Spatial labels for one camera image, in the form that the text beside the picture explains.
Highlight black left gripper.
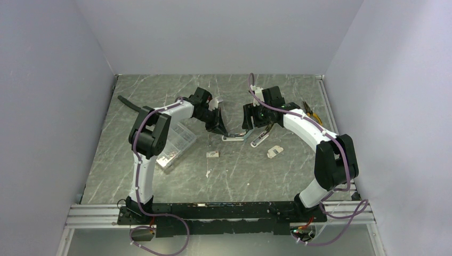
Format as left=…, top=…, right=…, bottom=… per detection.
left=196, top=108, right=229, bottom=137

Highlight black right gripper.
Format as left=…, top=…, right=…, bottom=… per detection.
left=242, top=101, right=272, bottom=130

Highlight white staple box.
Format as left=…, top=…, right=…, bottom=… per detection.
left=206, top=150, right=220, bottom=158

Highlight white staple box tray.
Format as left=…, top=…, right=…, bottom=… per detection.
left=267, top=145, right=284, bottom=159

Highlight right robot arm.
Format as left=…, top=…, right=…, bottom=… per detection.
left=242, top=85, right=359, bottom=221

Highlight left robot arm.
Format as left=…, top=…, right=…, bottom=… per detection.
left=125, top=87, right=228, bottom=224

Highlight clear plastic screw organizer box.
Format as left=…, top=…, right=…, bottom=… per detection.
left=156, top=122, right=197, bottom=169

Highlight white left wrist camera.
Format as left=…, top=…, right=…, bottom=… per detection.
left=208, top=97, right=223, bottom=111

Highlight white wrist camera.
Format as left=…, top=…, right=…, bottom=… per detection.
left=208, top=97, right=223, bottom=111
left=251, top=85, right=264, bottom=106

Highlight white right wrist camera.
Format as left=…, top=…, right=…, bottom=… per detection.
left=251, top=85, right=264, bottom=106

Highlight yellow handled pliers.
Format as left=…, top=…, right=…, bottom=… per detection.
left=303, top=101, right=323, bottom=126

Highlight black corrugated hose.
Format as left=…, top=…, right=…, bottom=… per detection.
left=117, top=95, right=142, bottom=113

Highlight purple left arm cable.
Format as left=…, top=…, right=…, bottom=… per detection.
left=128, top=97, right=191, bottom=256

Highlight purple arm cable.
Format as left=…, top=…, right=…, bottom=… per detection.
left=128, top=97, right=191, bottom=256
left=247, top=73, right=370, bottom=247

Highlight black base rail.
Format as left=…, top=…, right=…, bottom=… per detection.
left=118, top=201, right=327, bottom=238

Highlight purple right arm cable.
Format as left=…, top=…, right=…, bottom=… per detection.
left=247, top=73, right=370, bottom=247

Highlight aluminium frame profile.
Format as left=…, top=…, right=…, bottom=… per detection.
left=64, top=201, right=376, bottom=229

